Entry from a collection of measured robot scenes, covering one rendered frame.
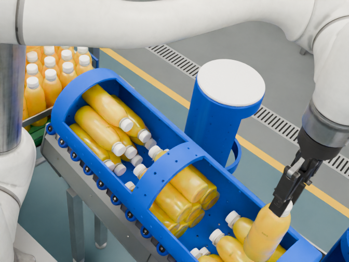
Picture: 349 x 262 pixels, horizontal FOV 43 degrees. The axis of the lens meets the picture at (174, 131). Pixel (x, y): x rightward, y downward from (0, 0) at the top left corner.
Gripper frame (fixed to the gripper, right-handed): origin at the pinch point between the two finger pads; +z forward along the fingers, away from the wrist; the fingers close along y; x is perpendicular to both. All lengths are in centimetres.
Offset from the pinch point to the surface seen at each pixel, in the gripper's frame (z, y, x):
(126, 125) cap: 30, 5, 54
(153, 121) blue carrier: 39, 19, 56
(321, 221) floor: 147, 121, 5
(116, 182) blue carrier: 35, -9, 42
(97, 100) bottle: 29, 3, 67
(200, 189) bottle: 28.2, 5.0, 22.6
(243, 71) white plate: 44, 71, 58
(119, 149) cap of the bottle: 34, -1, 50
